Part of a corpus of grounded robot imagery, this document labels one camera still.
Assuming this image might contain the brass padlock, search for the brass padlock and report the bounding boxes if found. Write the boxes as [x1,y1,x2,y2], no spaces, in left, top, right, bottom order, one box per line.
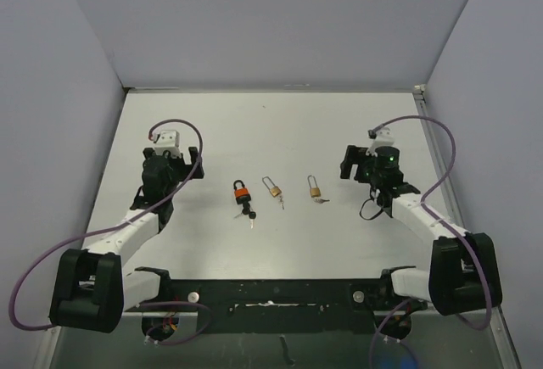
[307,175,322,198]
[261,176,283,198]

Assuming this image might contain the orange black padlock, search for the orange black padlock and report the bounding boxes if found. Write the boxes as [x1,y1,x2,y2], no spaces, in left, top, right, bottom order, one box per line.
[233,180,252,205]

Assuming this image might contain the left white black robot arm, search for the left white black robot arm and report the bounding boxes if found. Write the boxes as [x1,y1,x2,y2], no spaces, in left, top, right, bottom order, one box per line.
[49,147,204,333]

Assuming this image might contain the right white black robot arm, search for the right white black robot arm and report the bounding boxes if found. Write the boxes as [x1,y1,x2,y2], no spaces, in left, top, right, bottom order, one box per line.
[339,145,502,316]

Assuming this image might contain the black head keys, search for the black head keys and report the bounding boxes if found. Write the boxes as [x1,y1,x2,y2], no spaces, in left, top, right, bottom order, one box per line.
[235,202,256,229]

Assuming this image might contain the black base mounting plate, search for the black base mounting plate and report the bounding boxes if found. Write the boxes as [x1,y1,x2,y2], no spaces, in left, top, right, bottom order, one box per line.
[140,277,403,334]

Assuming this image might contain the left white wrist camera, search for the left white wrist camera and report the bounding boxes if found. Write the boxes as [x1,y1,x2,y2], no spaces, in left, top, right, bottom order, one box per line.
[153,130,181,158]

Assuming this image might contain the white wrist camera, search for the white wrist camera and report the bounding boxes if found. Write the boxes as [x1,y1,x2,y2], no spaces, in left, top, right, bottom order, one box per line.
[367,127,395,156]
[153,130,181,158]

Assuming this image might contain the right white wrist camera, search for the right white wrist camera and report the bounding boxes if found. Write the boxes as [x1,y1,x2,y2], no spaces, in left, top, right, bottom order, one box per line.
[367,127,395,156]

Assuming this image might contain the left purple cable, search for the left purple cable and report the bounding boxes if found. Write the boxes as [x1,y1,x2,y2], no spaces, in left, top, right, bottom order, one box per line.
[8,118,204,331]

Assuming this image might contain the aluminium frame rail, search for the aluminium frame rail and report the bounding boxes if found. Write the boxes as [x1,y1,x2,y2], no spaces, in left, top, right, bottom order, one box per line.
[412,84,521,368]

